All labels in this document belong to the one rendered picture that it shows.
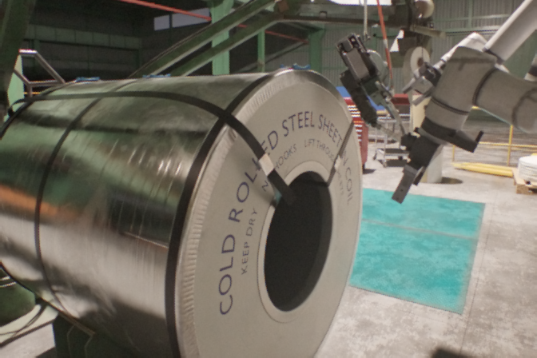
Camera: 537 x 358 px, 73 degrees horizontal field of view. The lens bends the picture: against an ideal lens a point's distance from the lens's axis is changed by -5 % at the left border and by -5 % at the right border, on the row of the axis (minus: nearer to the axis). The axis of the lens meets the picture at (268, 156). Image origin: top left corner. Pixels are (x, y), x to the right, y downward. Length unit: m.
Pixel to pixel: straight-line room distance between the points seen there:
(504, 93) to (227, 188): 0.65
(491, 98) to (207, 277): 0.74
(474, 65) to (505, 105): 0.10
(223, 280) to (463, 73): 0.75
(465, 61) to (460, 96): 0.07
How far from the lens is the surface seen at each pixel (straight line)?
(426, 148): 0.86
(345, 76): 1.35
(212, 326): 1.06
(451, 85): 0.86
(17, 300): 2.66
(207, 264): 0.97
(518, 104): 0.81
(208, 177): 0.91
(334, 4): 2.22
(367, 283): 2.82
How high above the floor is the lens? 1.28
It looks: 9 degrees down
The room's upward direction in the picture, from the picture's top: straight up
